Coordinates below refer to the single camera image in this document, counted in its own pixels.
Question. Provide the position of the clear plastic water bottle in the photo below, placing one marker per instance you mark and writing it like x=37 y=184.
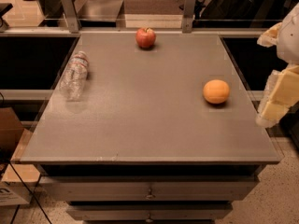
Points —
x=74 y=76

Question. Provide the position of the black office chair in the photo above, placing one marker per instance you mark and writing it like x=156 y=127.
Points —
x=218 y=10

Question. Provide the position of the orange fruit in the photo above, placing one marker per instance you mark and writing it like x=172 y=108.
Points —
x=216 y=91

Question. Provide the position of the metal bracket post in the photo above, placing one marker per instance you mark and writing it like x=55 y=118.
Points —
x=70 y=16
x=187 y=18

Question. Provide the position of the drawer knob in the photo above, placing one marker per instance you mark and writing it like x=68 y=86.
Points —
x=150 y=195
x=149 y=219

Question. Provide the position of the right metal bracket post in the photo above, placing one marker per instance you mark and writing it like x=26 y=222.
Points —
x=187 y=18

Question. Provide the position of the brown cardboard box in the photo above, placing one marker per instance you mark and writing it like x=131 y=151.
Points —
x=11 y=129

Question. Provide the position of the left metal bracket post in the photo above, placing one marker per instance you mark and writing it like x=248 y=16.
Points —
x=70 y=16

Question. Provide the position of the lower drawer knob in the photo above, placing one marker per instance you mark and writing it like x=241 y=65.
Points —
x=149 y=219

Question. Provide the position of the grey drawer cabinet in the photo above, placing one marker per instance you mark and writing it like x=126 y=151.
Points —
x=143 y=123

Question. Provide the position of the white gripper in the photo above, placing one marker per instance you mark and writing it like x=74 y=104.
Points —
x=291 y=36

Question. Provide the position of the white labelled box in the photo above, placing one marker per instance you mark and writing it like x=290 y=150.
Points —
x=13 y=195

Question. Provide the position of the red apple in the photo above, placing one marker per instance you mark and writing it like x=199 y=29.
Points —
x=145 y=38

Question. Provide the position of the upper drawer knob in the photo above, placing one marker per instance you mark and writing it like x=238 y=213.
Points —
x=150 y=195

